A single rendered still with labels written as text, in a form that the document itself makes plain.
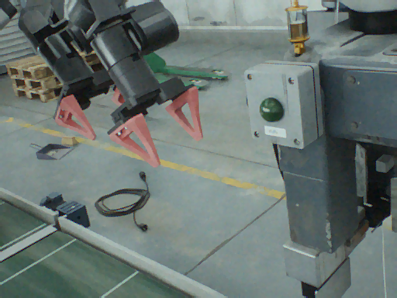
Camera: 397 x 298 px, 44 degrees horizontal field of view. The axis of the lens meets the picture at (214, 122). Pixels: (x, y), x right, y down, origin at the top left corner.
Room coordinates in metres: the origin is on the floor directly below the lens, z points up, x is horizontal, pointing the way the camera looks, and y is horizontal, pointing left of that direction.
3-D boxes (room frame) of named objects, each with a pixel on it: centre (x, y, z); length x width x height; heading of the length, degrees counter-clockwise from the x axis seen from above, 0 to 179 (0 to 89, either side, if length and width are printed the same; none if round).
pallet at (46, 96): (6.35, 1.78, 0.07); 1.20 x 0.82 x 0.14; 133
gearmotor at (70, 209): (2.18, 0.82, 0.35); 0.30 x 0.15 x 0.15; 45
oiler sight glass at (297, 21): (0.61, -0.12, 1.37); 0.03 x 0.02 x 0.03; 45
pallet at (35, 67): (6.32, 1.78, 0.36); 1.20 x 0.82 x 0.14; 131
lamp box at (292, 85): (0.55, -0.09, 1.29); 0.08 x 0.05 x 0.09; 45
